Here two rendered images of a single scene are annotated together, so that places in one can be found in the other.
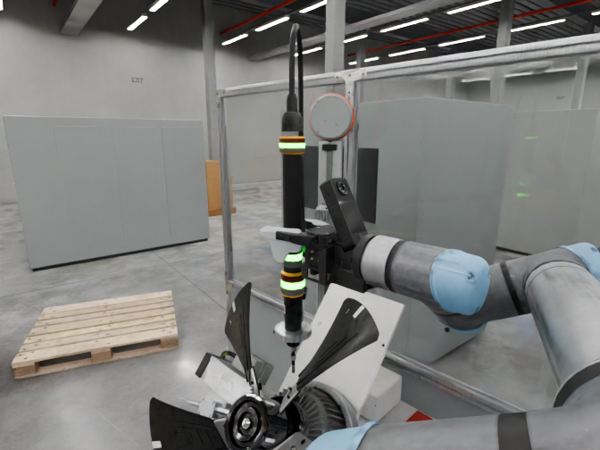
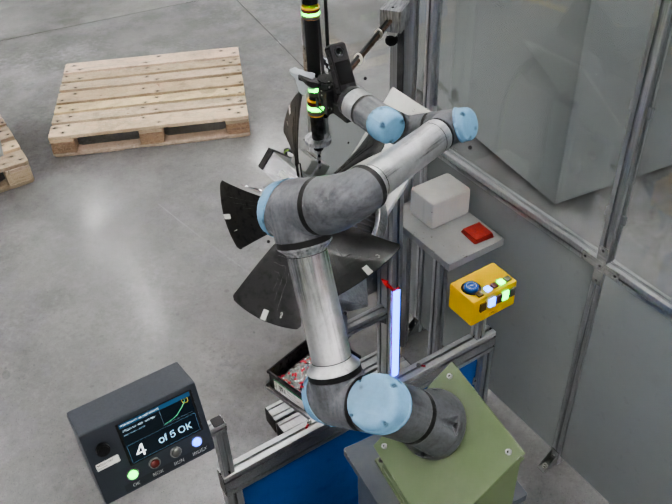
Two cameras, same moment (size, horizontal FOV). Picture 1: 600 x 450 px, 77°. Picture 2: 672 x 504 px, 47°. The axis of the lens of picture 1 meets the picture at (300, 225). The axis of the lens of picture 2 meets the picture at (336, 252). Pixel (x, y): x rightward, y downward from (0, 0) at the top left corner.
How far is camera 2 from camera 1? 134 cm
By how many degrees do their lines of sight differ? 29
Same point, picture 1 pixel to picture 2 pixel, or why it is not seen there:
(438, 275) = (370, 121)
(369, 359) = not seen: hidden behind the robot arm
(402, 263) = (357, 111)
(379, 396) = (436, 204)
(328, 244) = (327, 89)
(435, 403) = (499, 217)
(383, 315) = not seen: hidden behind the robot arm
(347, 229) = (338, 82)
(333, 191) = (331, 55)
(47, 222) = not seen: outside the picture
